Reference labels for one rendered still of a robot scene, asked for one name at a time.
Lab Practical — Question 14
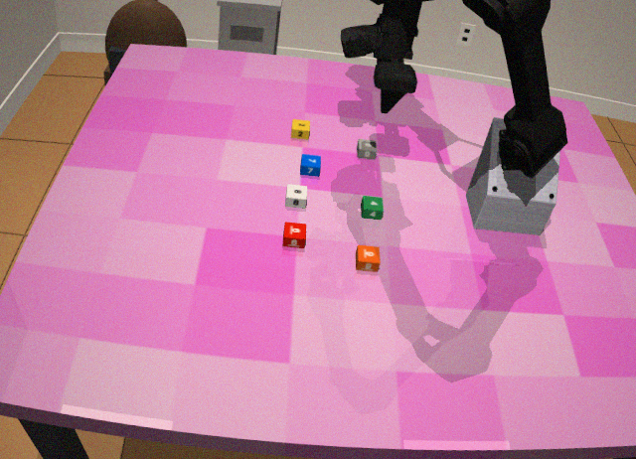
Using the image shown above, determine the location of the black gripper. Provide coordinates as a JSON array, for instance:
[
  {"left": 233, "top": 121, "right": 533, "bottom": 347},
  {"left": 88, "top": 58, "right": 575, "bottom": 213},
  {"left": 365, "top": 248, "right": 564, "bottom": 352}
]
[{"left": 373, "top": 14, "right": 418, "bottom": 113}]

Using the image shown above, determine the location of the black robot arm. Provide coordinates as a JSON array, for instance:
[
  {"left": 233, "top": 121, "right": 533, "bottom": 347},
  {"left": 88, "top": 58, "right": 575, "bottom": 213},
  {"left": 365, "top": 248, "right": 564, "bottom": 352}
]
[{"left": 341, "top": 0, "right": 567, "bottom": 178}]

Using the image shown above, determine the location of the orange block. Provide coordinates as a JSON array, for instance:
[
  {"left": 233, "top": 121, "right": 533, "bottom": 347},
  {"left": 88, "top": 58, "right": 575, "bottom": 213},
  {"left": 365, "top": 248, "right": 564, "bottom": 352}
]
[{"left": 356, "top": 245, "right": 381, "bottom": 272}]

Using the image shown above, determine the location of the blue block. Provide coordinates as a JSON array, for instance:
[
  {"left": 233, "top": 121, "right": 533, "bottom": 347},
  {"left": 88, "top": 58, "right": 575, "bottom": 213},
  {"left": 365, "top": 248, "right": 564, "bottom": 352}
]
[{"left": 300, "top": 154, "right": 321, "bottom": 177}]

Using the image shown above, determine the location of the green block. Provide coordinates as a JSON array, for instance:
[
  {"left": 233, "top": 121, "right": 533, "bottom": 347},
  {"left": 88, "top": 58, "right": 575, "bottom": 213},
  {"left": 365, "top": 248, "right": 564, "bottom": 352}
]
[{"left": 361, "top": 196, "right": 384, "bottom": 220}]

